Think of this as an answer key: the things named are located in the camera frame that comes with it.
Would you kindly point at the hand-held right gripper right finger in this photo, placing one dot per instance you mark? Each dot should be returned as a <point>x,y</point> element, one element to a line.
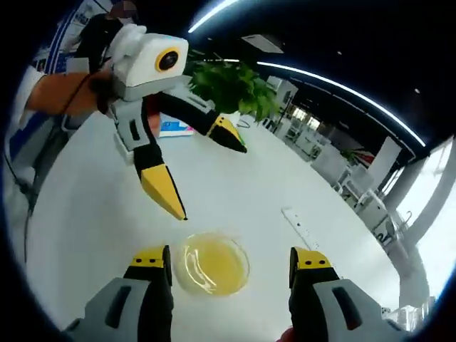
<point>320,306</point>

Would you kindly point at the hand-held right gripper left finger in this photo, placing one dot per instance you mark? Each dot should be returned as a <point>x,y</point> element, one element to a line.
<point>139,303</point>

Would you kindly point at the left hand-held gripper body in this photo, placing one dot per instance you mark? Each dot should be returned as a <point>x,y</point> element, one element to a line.
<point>142,67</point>

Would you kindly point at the clear glass Petri dish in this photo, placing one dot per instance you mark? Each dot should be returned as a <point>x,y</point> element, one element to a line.
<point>213,270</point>

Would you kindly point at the person's right hand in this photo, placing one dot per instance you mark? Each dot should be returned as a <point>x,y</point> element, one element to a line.
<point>288,336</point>

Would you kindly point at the person's left hand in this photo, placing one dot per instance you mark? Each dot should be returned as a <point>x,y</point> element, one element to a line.
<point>103,90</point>

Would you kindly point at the blue tissue packet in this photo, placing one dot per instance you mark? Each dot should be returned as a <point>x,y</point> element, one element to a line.
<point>176,129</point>

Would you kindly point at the potted green plant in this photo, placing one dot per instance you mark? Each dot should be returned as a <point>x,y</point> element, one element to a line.
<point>235,89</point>

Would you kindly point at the white table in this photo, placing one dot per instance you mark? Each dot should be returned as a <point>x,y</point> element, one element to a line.
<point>231,185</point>

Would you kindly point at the blue white banner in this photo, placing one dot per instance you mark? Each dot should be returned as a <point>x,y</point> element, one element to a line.
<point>58,39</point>

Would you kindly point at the ceiling air conditioner unit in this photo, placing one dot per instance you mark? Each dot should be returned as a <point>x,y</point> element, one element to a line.
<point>261,43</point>

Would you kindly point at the large window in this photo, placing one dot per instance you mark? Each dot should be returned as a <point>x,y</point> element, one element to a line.
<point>434,249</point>

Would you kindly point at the row of white office desks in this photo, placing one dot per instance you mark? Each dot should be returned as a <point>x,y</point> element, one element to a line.
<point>335,167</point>

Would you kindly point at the long ceiling light strip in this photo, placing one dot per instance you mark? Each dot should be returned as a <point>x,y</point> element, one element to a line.
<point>338,87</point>

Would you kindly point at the red blue sign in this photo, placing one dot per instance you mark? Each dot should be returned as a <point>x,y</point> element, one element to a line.
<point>367,158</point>

